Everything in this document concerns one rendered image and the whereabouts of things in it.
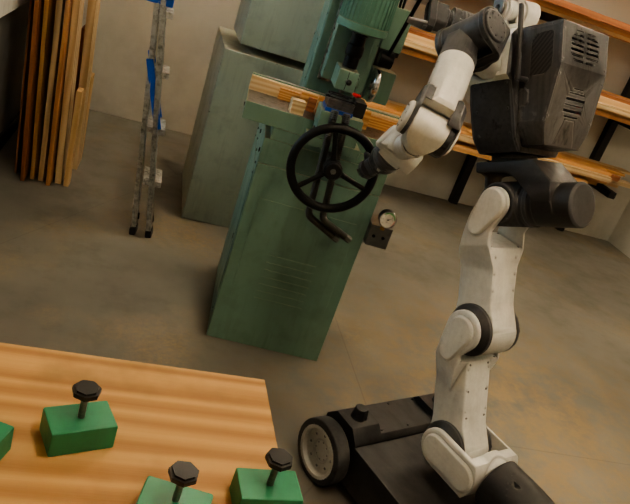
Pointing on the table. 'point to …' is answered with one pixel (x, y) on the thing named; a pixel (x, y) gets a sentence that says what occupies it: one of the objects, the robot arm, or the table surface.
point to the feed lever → (394, 44)
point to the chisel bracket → (344, 78)
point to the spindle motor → (368, 16)
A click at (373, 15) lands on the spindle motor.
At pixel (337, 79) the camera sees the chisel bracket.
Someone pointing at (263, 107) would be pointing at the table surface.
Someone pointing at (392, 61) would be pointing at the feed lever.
